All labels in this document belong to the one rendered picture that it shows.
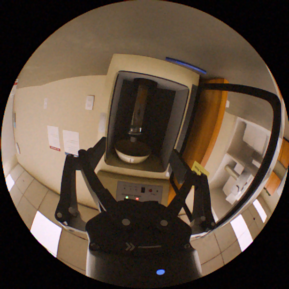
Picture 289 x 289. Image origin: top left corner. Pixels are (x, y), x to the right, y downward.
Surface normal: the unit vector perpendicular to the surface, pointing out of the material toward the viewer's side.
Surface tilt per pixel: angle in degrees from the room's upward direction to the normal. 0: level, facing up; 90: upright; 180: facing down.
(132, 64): 90
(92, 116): 90
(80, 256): 179
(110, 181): 135
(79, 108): 90
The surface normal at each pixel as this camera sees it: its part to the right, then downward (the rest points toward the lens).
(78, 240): 0.21, -0.91
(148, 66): 0.07, 0.39
